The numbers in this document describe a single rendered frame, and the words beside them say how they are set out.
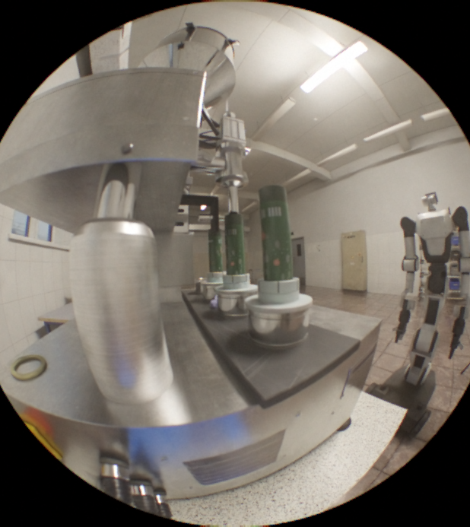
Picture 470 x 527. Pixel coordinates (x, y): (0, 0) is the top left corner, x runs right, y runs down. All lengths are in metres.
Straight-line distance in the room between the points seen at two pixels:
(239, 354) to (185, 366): 0.05
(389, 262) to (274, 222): 5.56
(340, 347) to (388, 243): 5.56
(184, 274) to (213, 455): 0.37
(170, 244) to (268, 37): 3.45
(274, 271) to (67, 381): 0.22
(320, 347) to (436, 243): 1.12
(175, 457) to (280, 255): 0.20
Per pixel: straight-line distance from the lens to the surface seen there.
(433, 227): 1.22
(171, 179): 0.17
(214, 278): 0.35
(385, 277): 5.75
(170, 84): 0.20
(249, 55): 3.60
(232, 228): 0.26
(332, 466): 0.41
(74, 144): 0.15
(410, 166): 6.07
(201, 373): 0.16
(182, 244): 0.42
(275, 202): 0.17
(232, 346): 0.17
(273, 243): 0.16
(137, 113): 0.16
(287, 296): 0.16
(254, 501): 0.37
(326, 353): 0.16
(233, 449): 0.17
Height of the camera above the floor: 1.12
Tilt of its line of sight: level
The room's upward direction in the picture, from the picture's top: 2 degrees counter-clockwise
